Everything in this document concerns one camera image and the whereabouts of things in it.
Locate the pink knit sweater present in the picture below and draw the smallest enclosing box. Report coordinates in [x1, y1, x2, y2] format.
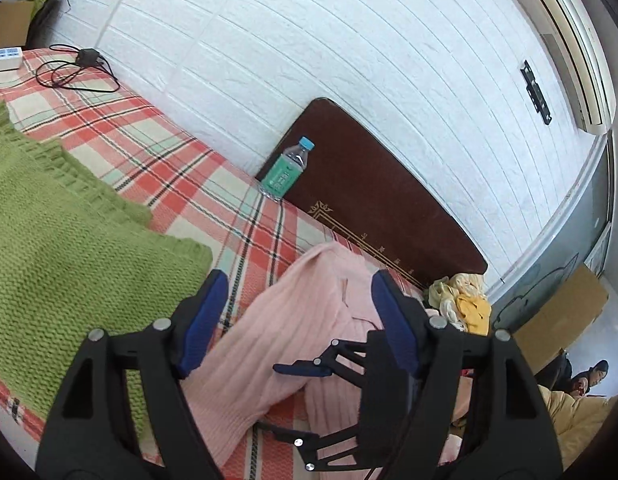
[183, 243, 383, 466]

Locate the yellow garment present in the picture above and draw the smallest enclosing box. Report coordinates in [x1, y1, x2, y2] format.
[455, 294, 492, 336]

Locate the brown cardboard sheet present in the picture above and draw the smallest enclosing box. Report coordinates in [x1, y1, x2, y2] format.
[513, 264, 609, 374]

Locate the person in background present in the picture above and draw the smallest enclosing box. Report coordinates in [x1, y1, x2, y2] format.
[565, 360, 609, 399]

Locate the white cream garment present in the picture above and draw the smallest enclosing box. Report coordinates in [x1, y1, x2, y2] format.
[426, 273, 488, 333]

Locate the green knit sweater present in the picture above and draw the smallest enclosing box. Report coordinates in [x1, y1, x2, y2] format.
[0, 103, 213, 419]

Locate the dark brown wooden headboard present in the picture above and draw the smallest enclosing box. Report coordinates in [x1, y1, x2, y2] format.
[257, 98, 488, 288]

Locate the green label water bottle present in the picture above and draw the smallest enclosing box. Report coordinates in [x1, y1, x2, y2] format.
[259, 136, 315, 203]

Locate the plaid red bed sheet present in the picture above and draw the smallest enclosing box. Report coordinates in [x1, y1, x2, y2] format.
[0, 48, 473, 480]

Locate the white power strip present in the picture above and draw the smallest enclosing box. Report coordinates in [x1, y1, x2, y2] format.
[0, 47, 24, 72]

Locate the white air conditioner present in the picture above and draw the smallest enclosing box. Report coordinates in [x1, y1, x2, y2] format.
[521, 0, 616, 136]

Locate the cardboard box on floor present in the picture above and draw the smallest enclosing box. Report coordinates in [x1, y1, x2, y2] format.
[0, 0, 34, 48]

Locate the black wall bracket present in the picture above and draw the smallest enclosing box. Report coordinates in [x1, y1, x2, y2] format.
[520, 60, 552, 126]

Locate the black charger with cable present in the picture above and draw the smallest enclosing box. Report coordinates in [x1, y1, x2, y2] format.
[34, 44, 121, 93]

